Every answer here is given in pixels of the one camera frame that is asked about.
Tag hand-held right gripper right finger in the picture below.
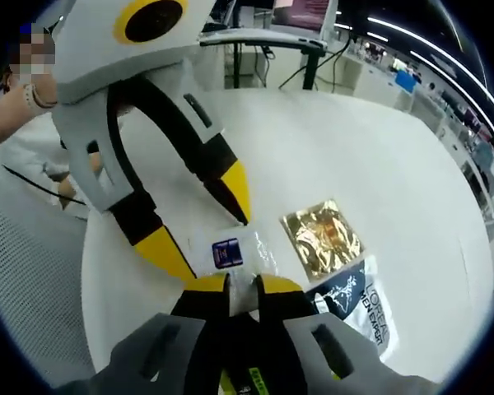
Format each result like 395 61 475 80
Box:
253 274 382 395

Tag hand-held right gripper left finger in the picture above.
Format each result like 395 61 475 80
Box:
109 274 232 395

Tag green black skincare sachet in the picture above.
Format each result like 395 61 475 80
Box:
218 360 273 395

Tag silver navy skincare sachet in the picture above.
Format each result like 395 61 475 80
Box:
303 254 399 374

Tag small clear sachet blue label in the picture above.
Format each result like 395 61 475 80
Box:
186 227 277 287

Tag gold foil skincare sachet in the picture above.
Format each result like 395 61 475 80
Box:
279 198 366 284

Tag blue storage bin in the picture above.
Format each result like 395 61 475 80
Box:
394 68 422 92

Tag white wrist watch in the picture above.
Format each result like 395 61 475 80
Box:
21 81 59 119

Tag laptop stand table black legs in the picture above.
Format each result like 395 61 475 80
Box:
198 31 329 91

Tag white mesh chair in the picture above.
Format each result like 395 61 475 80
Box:
0 154 98 371

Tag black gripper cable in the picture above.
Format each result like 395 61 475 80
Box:
2 163 90 207

